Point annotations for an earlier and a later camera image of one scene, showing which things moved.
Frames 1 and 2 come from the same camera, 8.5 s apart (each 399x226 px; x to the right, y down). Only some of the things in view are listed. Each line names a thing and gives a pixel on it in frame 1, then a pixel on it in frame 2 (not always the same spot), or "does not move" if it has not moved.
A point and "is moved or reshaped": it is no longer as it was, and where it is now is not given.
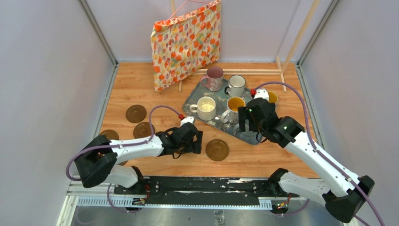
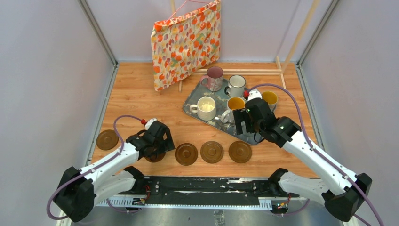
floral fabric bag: x=186 y=44 does not move
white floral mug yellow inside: x=231 y=115 does not move
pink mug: x=214 y=79 does not move
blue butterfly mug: x=273 y=98 does not move
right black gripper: x=243 y=111 does not move
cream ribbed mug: x=205 y=108 does not move
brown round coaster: x=135 y=113 -> x=211 y=152
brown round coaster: x=110 y=134 -> x=155 y=158
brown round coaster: x=143 y=129 is moved or reshaped
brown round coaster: x=217 y=149 -> x=240 y=151
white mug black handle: x=236 y=84 does not move
